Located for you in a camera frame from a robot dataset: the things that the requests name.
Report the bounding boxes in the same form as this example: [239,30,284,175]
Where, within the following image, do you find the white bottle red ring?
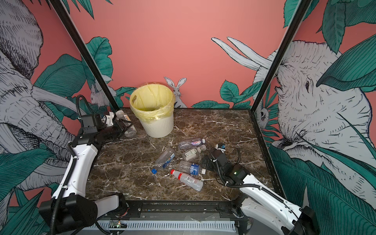
[170,169,205,192]

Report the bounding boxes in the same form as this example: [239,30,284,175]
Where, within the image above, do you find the clear bottle blue cap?
[151,147,176,174]

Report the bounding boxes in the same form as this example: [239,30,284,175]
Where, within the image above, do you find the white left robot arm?
[39,120,129,235]

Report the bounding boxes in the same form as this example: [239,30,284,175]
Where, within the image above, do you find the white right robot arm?
[209,147,320,235]

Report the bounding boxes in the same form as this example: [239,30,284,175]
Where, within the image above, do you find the white ribbed waste bin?
[139,114,174,138]

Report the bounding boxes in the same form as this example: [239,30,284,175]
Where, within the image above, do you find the yellow plastic bin liner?
[129,83,175,123]

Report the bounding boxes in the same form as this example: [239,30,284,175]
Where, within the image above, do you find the clear bottle blue label centre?
[178,161,206,176]

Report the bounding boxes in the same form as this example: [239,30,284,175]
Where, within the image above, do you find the clear bottle white label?
[183,145,207,162]

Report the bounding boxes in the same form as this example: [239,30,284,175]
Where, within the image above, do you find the clear bottle purple label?
[178,138,206,149]

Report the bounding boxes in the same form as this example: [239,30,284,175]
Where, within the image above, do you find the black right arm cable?
[208,146,300,218]

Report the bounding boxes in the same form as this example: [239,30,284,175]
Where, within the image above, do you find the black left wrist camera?
[78,114,114,135]

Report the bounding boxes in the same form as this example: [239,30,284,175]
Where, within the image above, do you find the black left corner frame post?
[50,0,120,111]

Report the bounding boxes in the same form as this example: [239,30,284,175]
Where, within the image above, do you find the black corner frame post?
[251,0,311,114]
[50,0,120,111]

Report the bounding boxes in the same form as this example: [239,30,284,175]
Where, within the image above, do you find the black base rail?
[96,200,244,219]

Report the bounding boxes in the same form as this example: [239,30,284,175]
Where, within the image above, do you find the white vented cable duct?
[98,220,237,233]

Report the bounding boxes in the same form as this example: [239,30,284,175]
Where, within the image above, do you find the black right corner frame post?
[251,0,311,114]

